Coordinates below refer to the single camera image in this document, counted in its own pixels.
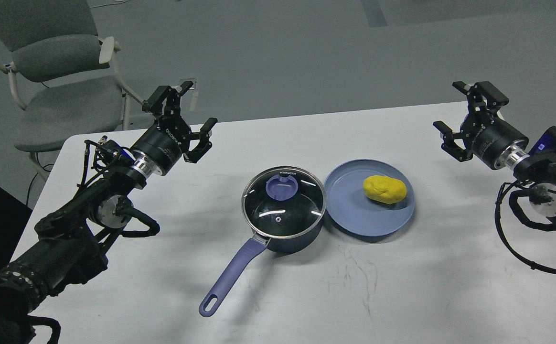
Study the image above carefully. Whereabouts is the dark pot with purple handle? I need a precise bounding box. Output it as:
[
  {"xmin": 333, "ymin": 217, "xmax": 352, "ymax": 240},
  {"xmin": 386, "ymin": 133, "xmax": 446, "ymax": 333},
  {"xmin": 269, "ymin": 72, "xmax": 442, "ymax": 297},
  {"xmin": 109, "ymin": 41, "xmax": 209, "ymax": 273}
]
[{"xmin": 199, "ymin": 218, "xmax": 323, "ymax": 317}]

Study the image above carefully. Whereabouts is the silver floor socket plate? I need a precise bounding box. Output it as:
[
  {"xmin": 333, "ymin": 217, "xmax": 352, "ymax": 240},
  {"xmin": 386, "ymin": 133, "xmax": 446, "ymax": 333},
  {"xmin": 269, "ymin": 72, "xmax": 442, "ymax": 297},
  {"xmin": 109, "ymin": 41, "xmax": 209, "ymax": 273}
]
[{"xmin": 175, "ymin": 77, "xmax": 199, "ymax": 112}]

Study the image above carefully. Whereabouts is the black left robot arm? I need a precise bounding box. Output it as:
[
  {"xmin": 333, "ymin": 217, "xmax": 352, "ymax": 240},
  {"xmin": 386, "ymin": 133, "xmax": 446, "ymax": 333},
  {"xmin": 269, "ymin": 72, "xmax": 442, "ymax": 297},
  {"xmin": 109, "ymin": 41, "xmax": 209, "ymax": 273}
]
[{"xmin": 0, "ymin": 80, "xmax": 217, "ymax": 344}]

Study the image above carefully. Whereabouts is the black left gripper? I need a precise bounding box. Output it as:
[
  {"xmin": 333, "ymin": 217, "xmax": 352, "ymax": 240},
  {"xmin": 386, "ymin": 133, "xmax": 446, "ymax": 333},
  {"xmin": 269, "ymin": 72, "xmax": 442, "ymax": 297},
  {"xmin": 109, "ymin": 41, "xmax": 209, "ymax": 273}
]
[{"xmin": 131, "ymin": 81, "xmax": 218, "ymax": 175}]

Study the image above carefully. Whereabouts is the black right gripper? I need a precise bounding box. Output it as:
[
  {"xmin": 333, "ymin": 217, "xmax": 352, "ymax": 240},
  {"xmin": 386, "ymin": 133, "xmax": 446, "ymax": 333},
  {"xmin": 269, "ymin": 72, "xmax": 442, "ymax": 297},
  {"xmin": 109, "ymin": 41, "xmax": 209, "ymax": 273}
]
[{"xmin": 433, "ymin": 81, "xmax": 529, "ymax": 170}]

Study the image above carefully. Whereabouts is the yellow potato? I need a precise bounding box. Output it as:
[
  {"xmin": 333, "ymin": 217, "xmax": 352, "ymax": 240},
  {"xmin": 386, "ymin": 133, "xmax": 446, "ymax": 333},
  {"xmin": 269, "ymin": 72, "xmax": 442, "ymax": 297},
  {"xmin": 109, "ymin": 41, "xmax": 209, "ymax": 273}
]
[{"xmin": 363, "ymin": 175, "xmax": 407, "ymax": 204}]

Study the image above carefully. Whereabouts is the glass pot lid purple knob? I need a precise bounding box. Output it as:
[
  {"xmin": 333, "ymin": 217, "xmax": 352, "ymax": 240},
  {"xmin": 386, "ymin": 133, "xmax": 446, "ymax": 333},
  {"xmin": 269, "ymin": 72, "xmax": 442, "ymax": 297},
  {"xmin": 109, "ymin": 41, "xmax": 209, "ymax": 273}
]
[{"xmin": 241, "ymin": 166, "xmax": 327, "ymax": 239}]

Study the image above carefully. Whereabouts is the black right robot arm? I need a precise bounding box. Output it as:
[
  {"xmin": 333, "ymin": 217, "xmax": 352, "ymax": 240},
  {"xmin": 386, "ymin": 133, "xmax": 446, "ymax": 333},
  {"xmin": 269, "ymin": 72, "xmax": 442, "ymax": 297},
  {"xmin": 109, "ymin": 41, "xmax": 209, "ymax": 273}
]
[{"xmin": 433, "ymin": 81, "xmax": 556, "ymax": 275}]

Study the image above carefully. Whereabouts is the blue round plate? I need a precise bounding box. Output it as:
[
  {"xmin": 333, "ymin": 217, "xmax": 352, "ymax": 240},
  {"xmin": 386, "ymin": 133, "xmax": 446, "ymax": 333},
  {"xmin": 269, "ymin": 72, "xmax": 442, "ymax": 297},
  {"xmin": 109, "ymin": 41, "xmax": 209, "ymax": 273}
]
[{"xmin": 324, "ymin": 159, "xmax": 416, "ymax": 239}]

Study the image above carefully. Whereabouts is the grey office chair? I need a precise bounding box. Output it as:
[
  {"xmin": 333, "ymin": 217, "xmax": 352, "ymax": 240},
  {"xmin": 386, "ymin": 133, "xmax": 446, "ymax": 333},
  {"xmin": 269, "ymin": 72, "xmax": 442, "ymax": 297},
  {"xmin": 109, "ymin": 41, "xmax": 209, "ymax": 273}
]
[{"xmin": 0, "ymin": 0, "xmax": 143, "ymax": 179}]

